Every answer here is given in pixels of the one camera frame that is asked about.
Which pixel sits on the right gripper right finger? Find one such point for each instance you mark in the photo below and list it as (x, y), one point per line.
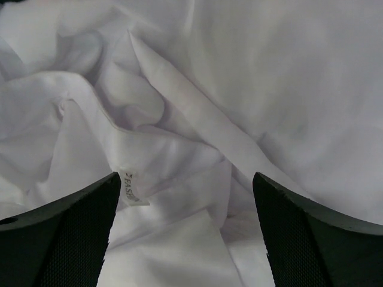
(309, 244)

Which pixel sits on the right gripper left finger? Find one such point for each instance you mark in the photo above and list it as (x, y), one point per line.
(62, 243)

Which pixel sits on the white shirt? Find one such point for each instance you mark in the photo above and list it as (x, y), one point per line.
(191, 98)

